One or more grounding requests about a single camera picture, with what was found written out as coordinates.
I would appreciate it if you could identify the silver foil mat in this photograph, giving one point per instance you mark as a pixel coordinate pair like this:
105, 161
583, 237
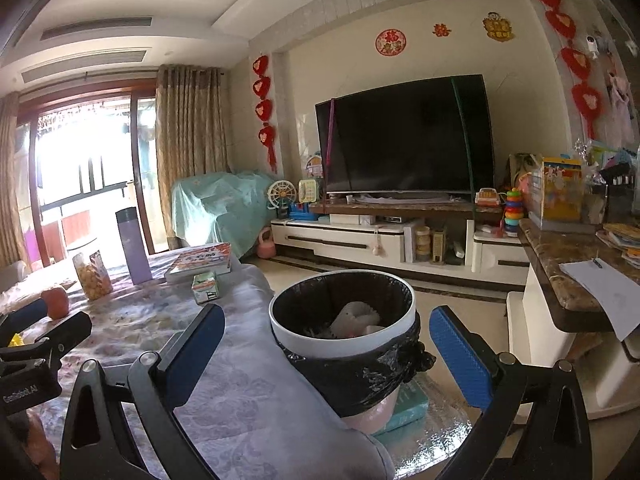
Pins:
440, 440

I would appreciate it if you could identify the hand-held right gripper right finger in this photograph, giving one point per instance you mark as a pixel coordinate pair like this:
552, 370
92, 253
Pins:
460, 355

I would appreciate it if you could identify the red apple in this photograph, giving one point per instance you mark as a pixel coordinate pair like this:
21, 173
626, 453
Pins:
55, 302

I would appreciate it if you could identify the teal covered armchair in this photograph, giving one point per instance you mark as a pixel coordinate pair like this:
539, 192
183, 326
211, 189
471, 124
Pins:
220, 205

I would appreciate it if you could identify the pink hanging clothes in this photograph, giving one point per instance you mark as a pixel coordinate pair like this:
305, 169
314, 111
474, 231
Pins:
619, 105

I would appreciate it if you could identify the white wall camera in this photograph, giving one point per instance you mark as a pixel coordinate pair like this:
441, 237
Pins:
592, 46

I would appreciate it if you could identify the pink hanging pendant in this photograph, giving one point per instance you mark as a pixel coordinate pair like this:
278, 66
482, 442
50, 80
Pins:
377, 242

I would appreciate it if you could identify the gold figure wall sticker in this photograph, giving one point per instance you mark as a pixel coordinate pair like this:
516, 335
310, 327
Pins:
498, 26

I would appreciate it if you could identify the purple thermos bottle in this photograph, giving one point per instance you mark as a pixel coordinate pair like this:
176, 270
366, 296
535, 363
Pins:
134, 250

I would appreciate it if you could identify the white rimmed trash bin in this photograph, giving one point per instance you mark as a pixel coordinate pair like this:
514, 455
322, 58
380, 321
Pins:
320, 347

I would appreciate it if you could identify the green tissue pack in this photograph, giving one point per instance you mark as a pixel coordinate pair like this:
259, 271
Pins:
205, 287

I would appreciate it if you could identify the round red wall sticker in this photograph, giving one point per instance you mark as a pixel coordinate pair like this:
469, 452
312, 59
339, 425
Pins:
391, 42

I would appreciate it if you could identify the blue plastic toy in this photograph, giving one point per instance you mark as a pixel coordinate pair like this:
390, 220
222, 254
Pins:
304, 212

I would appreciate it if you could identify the small red wall sticker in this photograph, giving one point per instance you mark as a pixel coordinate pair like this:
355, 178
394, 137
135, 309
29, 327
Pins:
440, 30

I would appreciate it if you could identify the person's left hand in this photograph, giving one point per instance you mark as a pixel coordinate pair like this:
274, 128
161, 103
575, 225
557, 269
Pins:
37, 440

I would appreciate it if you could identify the clear jar of puffed snacks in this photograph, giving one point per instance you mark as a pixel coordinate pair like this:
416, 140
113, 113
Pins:
92, 277

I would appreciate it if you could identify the ferris wheel toy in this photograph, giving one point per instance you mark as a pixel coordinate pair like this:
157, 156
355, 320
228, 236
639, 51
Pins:
281, 194

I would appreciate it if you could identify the yellow toy phone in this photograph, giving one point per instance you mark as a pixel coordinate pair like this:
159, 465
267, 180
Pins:
309, 191

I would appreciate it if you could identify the teal flat pack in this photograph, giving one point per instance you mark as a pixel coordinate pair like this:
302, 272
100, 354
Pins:
407, 405

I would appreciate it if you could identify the black flat television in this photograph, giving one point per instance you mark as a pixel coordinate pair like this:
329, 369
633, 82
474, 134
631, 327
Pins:
405, 135

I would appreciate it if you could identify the ceiling air vent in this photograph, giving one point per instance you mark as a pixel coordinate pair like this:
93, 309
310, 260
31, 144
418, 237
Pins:
82, 66
95, 28

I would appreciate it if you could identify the toy cash register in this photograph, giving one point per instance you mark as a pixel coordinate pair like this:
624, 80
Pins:
487, 197

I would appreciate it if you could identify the stack of books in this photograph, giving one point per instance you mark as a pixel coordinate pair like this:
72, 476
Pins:
622, 245

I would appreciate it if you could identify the white paper sheet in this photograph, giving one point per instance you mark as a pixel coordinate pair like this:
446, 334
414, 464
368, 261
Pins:
605, 290

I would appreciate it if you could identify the marble topped side counter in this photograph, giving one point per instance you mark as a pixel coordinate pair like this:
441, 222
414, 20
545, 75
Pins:
550, 260

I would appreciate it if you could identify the yellow picture box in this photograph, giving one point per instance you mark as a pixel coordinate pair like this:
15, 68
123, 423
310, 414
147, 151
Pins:
560, 190

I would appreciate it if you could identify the pink kettlebell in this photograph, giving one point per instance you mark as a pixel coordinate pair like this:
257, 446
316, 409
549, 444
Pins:
266, 247

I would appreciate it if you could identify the striped pink sofa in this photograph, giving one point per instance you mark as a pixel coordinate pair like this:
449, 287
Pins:
12, 280

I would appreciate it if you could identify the beige patterned curtain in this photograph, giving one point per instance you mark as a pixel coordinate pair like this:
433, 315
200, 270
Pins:
10, 185
190, 135

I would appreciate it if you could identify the toy house card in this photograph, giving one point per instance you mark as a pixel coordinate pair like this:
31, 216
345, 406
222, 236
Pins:
315, 166

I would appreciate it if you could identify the yellow corn-shaped toy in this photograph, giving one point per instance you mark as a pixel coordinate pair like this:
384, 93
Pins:
16, 340

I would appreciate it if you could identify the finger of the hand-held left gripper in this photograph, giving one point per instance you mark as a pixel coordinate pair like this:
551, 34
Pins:
25, 314
65, 332

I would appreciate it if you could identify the white television cabinet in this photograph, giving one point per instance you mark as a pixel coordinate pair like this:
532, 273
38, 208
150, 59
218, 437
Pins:
350, 240

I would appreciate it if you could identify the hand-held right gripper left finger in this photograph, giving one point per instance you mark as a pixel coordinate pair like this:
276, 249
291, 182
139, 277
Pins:
197, 355

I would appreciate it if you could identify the wooden sliding glass door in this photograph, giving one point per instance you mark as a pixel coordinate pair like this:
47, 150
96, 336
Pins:
90, 170

